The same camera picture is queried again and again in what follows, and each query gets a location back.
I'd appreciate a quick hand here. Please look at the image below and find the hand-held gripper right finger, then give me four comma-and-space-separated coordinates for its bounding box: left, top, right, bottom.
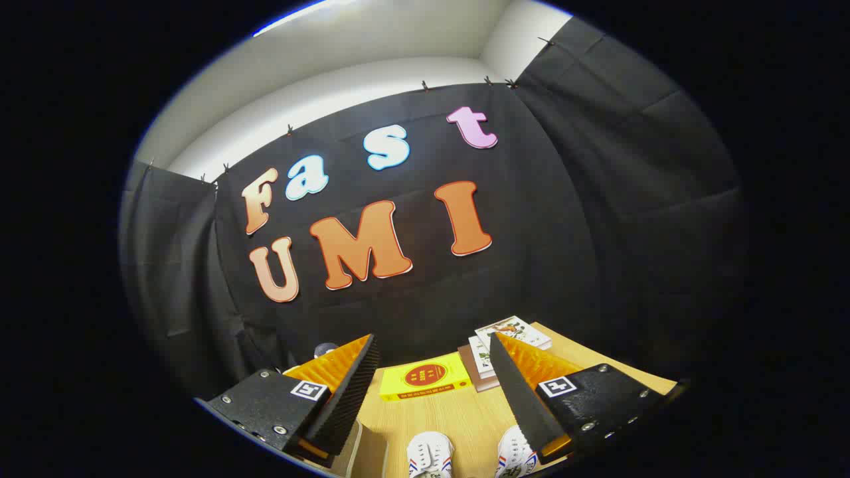
488, 331, 668, 465

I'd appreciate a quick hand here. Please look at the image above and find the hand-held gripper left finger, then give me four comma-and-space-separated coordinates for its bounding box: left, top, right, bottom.
196, 334, 383, 465

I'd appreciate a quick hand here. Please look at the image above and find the white canvas shoe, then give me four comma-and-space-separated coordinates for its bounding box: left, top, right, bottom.
495, 425, 539, 478
407, 432, 454, 478

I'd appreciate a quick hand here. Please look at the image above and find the beige fabric storage box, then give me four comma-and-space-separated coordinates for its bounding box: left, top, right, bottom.
325, 418, 389, 478

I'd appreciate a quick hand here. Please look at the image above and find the white cover book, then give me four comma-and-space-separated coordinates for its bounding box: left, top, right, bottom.
468, 335, 496, 379

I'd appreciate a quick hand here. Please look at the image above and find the illustrated bird cover book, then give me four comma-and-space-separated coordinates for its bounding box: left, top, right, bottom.
475, 316, 552, 353

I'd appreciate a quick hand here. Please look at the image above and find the yellow book with red circle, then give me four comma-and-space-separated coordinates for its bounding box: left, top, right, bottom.
379, 352, 473, 402

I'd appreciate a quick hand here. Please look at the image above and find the black backdrop cloth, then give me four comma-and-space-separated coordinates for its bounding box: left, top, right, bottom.
120, 17, 744, 399

